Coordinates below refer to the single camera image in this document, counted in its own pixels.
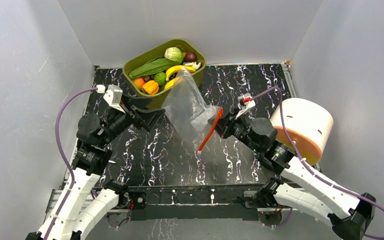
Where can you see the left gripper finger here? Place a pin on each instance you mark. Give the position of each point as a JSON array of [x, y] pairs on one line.
[[137, 102], [148, 117]]

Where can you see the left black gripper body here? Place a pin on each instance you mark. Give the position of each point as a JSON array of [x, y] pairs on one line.
[[120, 120]]

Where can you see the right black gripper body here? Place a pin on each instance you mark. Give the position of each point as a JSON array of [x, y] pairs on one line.
[[227, 122]]

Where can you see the clear zip top bag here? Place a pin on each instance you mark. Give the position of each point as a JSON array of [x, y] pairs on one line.
[[193, 119]]

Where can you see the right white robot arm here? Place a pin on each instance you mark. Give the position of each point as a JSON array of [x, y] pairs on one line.
[[348, 216]]

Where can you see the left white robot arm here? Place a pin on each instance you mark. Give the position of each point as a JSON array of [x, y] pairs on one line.
[[68, 219]]

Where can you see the orange bell pepper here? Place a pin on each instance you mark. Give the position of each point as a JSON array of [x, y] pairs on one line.
[[150, 87]]

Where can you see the small orange fruit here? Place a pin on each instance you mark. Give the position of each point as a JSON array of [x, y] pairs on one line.
[[139, 82]]

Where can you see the green bumpy lime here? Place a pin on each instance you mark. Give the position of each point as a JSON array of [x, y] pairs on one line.
[[160, 78]]

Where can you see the lower yellow banana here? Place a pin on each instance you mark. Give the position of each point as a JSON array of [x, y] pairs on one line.
[[171, 83]]

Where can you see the yellow banana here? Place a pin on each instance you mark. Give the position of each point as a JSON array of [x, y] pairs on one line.
[[176, 68], [171, 83]]

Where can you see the green leafy vegetable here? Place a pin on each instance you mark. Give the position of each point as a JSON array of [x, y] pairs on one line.
[[153, 67]]

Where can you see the upper yellow banana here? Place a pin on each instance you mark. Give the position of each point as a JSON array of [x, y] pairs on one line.
[[176, 68]]

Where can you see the green white cabbage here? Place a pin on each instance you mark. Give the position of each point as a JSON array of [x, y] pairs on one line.
[[174, 54]]

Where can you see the dark purple fruit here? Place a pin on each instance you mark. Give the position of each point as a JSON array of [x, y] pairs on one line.
[[189, 57]]

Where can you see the white orange cylinder drum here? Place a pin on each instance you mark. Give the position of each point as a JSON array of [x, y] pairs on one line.
[[308, 124]]

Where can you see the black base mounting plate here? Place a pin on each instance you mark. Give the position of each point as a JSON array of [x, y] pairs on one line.
[[221, 201]]

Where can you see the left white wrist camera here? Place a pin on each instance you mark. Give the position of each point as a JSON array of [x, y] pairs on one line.
[[113, 97]]

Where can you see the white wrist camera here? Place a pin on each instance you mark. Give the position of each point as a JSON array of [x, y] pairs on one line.
[[113, 97], [245, 104]]

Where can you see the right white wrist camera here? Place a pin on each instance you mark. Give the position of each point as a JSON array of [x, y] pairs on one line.
[[245, 104]]

